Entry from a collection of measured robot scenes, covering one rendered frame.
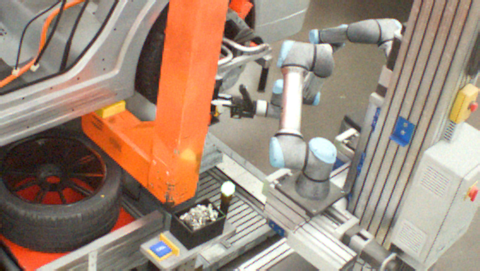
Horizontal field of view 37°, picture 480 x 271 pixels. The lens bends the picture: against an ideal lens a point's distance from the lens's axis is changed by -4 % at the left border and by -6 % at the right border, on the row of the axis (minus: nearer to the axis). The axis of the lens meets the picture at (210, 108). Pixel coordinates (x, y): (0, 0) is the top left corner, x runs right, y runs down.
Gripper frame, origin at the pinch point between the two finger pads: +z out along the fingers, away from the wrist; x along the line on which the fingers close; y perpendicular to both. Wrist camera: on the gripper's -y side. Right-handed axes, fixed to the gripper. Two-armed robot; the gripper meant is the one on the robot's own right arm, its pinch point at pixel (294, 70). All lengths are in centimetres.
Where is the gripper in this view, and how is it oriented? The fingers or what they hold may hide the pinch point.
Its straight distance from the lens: 377.8
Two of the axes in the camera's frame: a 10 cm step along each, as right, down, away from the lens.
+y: 3.1, -4.1, -8.6
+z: -7.4, 4.6, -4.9
